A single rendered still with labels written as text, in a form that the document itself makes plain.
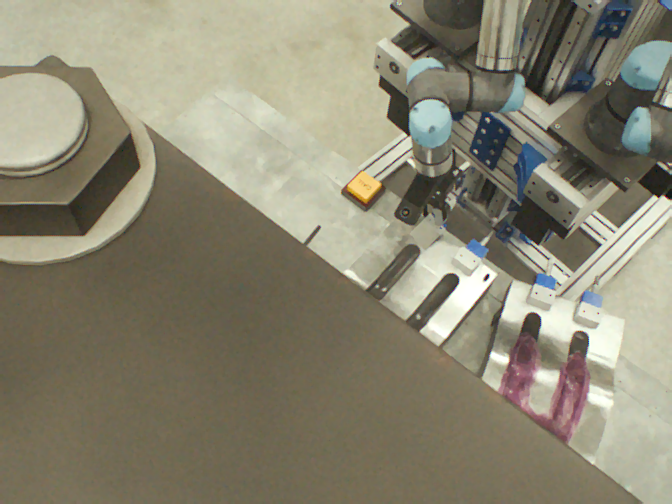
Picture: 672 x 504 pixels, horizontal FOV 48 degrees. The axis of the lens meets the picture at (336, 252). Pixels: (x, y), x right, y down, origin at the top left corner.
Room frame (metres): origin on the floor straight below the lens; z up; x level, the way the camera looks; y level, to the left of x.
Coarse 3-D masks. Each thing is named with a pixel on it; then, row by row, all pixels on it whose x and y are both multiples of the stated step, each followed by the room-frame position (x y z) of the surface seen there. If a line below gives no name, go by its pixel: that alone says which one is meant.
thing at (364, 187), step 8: (360, 176) 1.05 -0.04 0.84; (368, 176) 1.05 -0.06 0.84; (352, 184) 1.02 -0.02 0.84; (360, 184) 1.03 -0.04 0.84; (368, 184) 1.03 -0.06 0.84; (376, 184) 1.03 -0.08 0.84; (352, 192) 1.01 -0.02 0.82; (360, 192) 1.00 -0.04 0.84; (368, 192) 1.01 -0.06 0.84; (376, 192) 1.02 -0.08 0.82; (368, 200) 0.99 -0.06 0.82
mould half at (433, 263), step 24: (384, 240) 0.85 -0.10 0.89; (408, 240) 0.86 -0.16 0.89; (360, 264) 0.78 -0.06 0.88; (384, 264) 0.79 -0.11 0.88; (432, 264) 0.80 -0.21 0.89; (480, 264) 0.82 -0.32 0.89; (408, 288) 0.74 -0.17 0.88; (432, 288) 0.75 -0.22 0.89; (456, 288) 0.75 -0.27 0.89; (480, 288) 0.76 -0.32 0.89; (408, 312) 0.68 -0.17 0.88; (456, 312) 0.70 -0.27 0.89; (432, 336) 0.63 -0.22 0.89
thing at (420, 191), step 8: (416, 176) 0.88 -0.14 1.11; (416, 184) 0.86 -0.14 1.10; (424, 184) 0.86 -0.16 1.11; (432, 184) 0.86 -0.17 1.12; (408, 192) 0.85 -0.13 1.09; (416, 192) 0.85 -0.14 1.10; (424, 192) 0.85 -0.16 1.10; (432, 192) 0.85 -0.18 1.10; (408, 200) 0.84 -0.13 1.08; (416, 200) 0.83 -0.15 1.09; (424, 200) 0.83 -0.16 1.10; (400, 208) 0.82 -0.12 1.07; (408, 208) 0.82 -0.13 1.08; (416, 208) 0.82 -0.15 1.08; (424, 208) 0.83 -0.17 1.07; (400, 216) 0.81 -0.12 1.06; (408, 216) 0.81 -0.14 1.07; (416, 216) 0.81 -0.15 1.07; (408, 224) 0.79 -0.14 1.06
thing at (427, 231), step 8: (432, 216) 0.90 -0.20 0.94; (424, 224) 0.87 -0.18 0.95; (432, 224) 0.87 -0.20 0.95; (416, 232) 0.86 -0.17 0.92; (424, 232) 0.86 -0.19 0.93; (432, 232) 0.86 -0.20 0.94; (440, 232) 0.86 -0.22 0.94; (416, 240) 0.85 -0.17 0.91; (424, 240) 0.85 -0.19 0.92; (432, 240) 0.84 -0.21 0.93; (424, 248) 0.83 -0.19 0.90
